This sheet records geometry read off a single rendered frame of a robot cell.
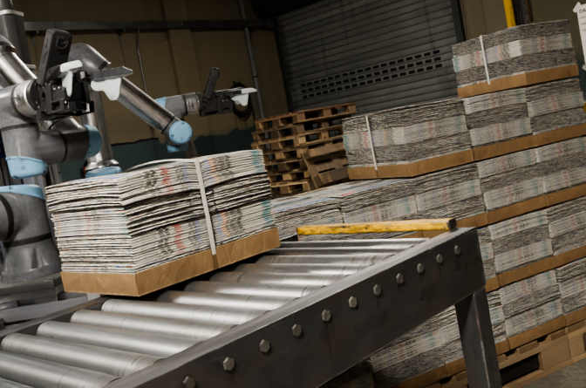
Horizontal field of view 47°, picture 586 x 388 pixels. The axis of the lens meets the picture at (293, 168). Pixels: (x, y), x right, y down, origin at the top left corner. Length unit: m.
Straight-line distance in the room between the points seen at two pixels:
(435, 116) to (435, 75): 7.37
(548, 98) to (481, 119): 0.34
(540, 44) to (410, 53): 7.24
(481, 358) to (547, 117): 1.47
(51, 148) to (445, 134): 1.37
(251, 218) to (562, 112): 1.62
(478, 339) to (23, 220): 1.08
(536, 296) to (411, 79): 7.48
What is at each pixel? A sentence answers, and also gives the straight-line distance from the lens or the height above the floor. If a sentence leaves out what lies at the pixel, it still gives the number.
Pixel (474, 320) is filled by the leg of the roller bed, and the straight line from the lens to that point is 1.41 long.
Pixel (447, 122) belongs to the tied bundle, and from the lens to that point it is 2.40.
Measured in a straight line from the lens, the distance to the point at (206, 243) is 1.38.
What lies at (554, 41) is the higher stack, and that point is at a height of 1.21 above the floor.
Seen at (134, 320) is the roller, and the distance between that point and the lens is 1.17.
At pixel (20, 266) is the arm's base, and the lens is 1.77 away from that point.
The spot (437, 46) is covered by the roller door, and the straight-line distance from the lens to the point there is 9.71.
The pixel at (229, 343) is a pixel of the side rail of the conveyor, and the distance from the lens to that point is 0.91.
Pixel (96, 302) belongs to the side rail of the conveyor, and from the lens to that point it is 1.38.
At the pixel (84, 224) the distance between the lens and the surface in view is 1.41.
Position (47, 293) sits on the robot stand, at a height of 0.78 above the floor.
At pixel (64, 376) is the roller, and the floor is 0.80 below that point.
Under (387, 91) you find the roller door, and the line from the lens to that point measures 10.19.
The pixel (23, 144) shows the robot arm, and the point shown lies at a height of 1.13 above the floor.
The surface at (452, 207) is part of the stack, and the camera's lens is 2.40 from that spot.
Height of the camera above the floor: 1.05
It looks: 3 degrees down
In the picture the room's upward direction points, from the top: 11 degrees counter-clockwise
